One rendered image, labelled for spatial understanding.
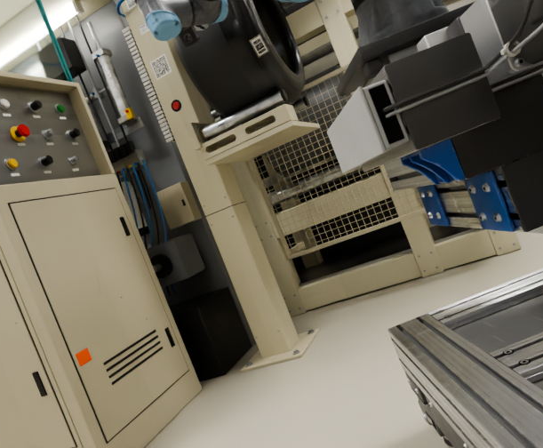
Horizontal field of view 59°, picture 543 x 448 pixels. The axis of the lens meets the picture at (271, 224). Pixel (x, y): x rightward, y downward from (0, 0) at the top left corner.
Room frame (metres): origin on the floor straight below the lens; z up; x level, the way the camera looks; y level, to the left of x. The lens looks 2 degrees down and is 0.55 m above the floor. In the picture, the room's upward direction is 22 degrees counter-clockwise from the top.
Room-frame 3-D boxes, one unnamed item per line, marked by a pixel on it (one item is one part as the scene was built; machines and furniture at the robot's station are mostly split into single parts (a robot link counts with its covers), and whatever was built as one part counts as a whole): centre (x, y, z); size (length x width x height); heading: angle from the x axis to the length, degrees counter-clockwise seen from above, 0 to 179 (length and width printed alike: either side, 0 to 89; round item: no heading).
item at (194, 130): (1.92, 0.07, 0.90); 0.40 x 0.03 x 0.10; 158
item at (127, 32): (1.94, 0.24, 1.19); 0.05 x 0.04 x 0.48; 158
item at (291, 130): (1.86, -0.10, 0.80); 0.37 x 0.36 x 0.02; 158
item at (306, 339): (1.94, 0.15, 0.01); 0.27 x 0.27 x 0.02; 68
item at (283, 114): (1.73, -0.04, 0.84); 0.36 x 0.09 x 0.06; 68
